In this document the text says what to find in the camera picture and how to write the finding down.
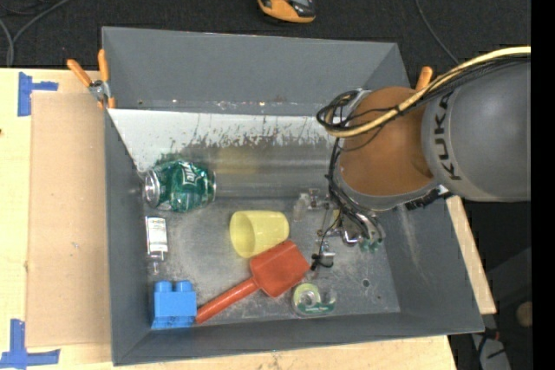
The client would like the brown cardboard board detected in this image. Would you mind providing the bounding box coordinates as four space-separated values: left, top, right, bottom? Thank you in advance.
24 90 114 349

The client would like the yellow plastic cup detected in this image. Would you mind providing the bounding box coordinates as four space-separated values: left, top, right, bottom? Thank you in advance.
228 209 291 259

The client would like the grey metal bin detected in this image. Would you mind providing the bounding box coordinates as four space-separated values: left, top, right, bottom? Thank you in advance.
101 26 486 367

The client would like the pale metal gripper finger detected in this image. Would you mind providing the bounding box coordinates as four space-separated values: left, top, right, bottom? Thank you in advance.
293 189 331 224
310 238 337 272

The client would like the blue toy building block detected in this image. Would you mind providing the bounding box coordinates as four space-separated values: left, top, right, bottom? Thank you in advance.
150 280 199 330

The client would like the green clear tape dispenser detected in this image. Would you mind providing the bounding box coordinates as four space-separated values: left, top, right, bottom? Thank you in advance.
291 282 338 318

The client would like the crushed green drink can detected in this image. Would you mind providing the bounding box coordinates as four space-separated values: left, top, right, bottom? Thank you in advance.
142 159 218 213

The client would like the orange-red plastic scoop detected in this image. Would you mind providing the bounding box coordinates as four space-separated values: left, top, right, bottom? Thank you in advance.
194 240 312 324

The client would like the small clear bottle white label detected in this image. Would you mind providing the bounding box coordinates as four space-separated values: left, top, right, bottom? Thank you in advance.
144 215 170 275

